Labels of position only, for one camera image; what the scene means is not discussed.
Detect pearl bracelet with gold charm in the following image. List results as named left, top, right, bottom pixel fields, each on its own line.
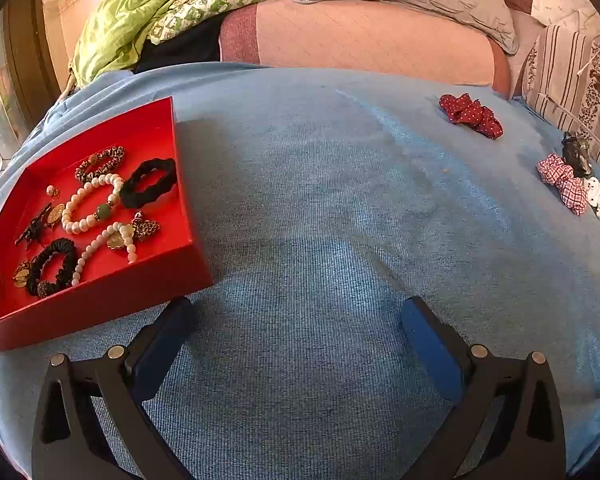
left=71, top=223, right=140, bottom=287

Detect white patterned pillow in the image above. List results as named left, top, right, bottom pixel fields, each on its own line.
left=530, top=0, right=596, bottom=28

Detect black cloth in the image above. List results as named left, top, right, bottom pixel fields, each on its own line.
left=132, top=15, right=228, bottom=75

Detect black hair clip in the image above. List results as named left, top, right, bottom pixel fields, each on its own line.
left=15, top=204, right=53, bottom=250

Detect pearl bracelet with green bead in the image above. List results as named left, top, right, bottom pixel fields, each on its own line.
left=61, top=172, right=125, bottom=235

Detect striped floral pillow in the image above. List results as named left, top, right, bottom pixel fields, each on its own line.
left=522, top=24, right=600, bottom=181

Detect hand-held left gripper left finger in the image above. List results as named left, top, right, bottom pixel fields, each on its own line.
left=31, top=296, right=197, bottom=480

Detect red jewelry tray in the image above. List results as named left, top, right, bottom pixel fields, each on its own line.
left=0, top=96, right=215, bottom=353

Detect plain black scrunchie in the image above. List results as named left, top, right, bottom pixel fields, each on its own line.
left=120, top=157, right=178, bottom=209

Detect red polka dot scrunchie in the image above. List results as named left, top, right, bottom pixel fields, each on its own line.
left=439, top=93, right=503, bottom=139

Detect green quilt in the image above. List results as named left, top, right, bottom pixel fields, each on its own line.
left=70, top=0, right=353, bottom=90

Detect red checkered scrunchie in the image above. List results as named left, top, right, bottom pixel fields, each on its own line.
left=537, top=155, right=588, bottom=217

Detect blue blanket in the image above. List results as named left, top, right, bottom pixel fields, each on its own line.
left=0, top=67, right=600, bottom=480

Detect gold earrings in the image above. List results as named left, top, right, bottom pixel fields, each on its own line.
left=12, top=260, right=33, bottom=288

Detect dark patterned scrunchie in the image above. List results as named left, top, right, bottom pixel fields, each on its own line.
left=561, top=131, right=593, bottom=179

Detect metal chain necklace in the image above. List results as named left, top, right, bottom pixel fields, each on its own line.
left=131, top=212, right=162, bottom=242

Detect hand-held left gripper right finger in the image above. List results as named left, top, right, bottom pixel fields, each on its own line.
left=400, top=296, right=567, bottom=480

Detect black scrunchie with gold charm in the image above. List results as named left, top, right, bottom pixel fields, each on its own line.
left=26, top=237, right=78, bottom=297

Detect pink sofa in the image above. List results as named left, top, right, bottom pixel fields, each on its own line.
left=219, top=0, right=511, bottom=98

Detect leopard print scrunchie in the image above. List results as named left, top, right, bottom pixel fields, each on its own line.
left=75, top=146, right=127, bottom=185

